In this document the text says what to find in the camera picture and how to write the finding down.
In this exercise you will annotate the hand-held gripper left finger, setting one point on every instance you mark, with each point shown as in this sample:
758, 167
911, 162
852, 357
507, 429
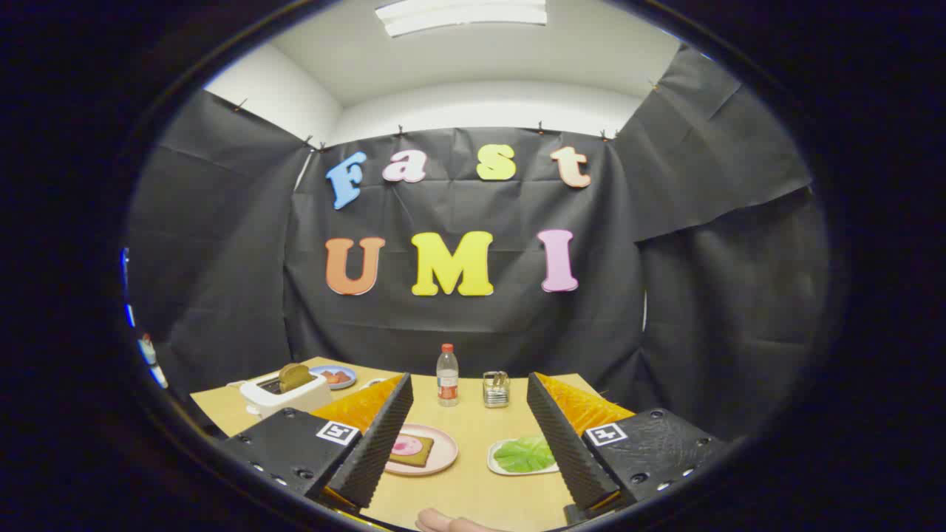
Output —
380, 443

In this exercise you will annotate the white toaster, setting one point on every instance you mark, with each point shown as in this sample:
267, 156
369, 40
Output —
295, 399

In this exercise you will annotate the white square plate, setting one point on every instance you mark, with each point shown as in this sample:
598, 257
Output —
491, 454

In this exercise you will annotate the green lettuce leaf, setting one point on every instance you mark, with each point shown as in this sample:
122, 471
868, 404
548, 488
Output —
525, 454

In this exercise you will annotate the black backdrop cloth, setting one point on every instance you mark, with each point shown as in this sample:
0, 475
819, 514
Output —
480, 325

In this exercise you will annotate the pink round plate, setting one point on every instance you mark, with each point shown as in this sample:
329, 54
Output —
443, 451

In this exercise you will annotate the brown bread slice with ham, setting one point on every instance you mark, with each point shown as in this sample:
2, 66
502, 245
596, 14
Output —
421, 458

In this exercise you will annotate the wooden utensils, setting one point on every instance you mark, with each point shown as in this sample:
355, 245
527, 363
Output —
497, 379

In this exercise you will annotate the small blue plate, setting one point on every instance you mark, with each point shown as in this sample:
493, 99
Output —
349, 383

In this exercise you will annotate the pink ham slice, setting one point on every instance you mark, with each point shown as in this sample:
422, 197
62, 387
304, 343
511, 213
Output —
406, 445

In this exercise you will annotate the red sausage and tomato pieces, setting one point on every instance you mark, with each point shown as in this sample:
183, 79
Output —
336, 377

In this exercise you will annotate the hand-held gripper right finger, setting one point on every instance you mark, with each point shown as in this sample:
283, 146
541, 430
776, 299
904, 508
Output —
565, 451

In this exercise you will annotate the brown toast slice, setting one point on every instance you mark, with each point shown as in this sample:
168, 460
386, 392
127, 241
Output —
295, 377

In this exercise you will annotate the clear plastic water bottle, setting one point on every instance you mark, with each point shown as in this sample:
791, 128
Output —
447, 384

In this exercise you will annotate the ceiling light panel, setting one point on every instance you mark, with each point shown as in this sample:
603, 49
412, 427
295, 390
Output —
458, 15

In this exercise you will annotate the metal mesh utensil holder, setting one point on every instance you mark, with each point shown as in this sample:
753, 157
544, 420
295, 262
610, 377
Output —
496, 395

